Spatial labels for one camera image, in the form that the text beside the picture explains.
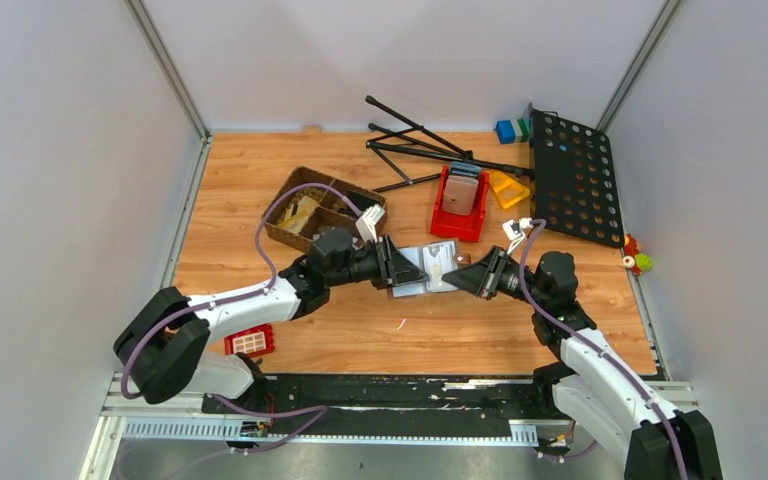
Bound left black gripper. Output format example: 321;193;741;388
328;234;430;291

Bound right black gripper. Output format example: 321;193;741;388
441;245;547;310

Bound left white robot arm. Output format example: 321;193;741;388
113;228;428;413

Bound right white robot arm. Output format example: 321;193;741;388
442;247;723;479

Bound black card in basket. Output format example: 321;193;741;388
347;191;383;213

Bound gold card in basket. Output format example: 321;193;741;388
278;195;319;234

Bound red plastic bin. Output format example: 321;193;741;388
429;166;490;243

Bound pink wallet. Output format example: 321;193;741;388
441;174;479;216

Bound woven wicker basket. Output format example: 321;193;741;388
265;166;386;253

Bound black folded tripod stand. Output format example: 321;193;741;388
364;95;536;193

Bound black perforated metal tray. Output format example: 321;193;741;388
528;106;625;248

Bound blue green toy block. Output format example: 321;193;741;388
494;118;532;145

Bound red white small tray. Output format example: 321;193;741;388
224;324;275;357

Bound red green toy pieces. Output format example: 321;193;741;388
622;234;653;277

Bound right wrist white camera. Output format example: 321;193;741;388
502;217;532;255

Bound wrist white camera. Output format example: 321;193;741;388
355;204;386;243
502;217;532;255

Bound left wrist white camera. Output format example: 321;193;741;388
355;204;386;243

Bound yellow plastic frame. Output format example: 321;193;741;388
489;171;531;209

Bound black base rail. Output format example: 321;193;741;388
102;357;599;446

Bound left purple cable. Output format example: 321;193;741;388
120;182;365;401

